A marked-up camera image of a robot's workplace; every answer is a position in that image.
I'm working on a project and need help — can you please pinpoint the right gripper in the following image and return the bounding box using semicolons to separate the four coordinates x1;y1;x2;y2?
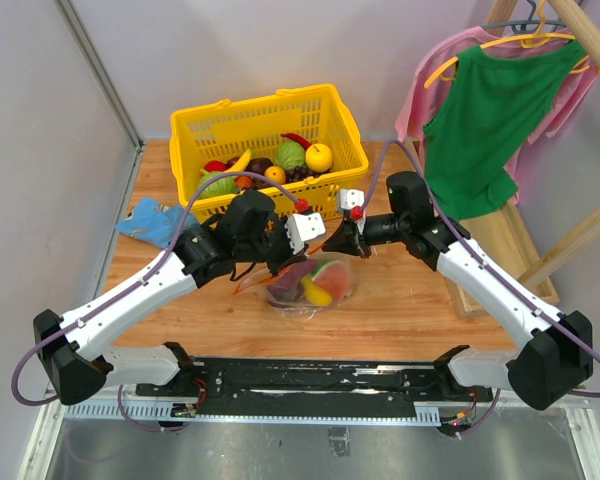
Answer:
322;213;409;259

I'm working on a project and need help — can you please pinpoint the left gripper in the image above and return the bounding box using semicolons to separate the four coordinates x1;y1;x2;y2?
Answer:
237;215;310;278

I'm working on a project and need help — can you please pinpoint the watermelon slice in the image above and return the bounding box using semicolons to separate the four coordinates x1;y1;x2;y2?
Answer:
311;260;354;301

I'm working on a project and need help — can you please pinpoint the clear zip top bag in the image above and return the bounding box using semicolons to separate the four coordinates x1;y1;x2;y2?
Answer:
233;248;358;317

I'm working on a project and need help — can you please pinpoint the yellow lemon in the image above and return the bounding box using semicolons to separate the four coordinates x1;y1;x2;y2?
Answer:
300;275;332;307

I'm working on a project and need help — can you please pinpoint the dark mangosteen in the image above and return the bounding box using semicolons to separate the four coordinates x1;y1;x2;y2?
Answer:
246;157;273;175

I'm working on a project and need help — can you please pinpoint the yellow plastic basket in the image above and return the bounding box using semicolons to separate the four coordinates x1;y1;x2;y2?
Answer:
169;84;369;220

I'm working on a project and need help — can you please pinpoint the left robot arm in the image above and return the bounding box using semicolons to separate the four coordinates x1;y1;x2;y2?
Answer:
34;191;326;405

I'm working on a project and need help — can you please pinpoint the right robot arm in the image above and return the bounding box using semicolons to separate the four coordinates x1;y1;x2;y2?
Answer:
323;171;593;410

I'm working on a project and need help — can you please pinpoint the green tank top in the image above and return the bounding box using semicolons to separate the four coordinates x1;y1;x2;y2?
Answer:
423;40;585;220

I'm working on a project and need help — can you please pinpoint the small orange fruit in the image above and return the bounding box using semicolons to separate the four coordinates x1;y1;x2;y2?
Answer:
264;165;286;185

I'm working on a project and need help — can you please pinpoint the dark grape bunch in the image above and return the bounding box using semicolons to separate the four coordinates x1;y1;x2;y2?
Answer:
285;165;322;183

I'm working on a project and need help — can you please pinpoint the green cabbage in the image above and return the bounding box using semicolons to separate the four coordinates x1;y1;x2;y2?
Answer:
274;141;305;171
197;171;237;199

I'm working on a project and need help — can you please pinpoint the yellow apple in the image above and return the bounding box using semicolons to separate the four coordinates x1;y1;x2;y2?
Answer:
305;143;333;173

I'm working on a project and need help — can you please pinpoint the yellow banana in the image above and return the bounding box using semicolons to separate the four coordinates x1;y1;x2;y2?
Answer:
224;148;252;173

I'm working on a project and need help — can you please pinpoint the red bell pepper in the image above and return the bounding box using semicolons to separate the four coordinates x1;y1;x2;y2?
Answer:
203;160;228;173

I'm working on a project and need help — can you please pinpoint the red chili pepper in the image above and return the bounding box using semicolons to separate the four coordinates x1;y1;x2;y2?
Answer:
281;133;311;150

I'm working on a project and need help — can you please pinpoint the blue cloth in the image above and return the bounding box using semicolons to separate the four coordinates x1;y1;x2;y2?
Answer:
115;197;184;250

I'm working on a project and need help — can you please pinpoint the wooden clothes rack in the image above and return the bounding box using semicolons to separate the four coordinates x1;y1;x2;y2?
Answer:
403;0;600;319

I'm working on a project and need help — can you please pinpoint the pink shirt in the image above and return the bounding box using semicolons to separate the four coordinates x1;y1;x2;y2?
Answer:
395;26;598;184

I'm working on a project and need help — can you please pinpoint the yellow clothes hanger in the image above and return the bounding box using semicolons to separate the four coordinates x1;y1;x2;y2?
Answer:
424;1;575;89

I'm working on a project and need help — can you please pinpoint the grey clothes hanger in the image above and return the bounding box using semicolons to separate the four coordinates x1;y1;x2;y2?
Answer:
482;1;541;35

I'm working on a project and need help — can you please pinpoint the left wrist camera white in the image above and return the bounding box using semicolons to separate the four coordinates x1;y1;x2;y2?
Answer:
284;213;327;254

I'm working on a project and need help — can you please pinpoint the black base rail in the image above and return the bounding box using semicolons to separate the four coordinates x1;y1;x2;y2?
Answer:
135;357;493;421

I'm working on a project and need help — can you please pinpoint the aluminium frame post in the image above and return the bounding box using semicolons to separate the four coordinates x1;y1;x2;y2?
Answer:
54;0;145;151

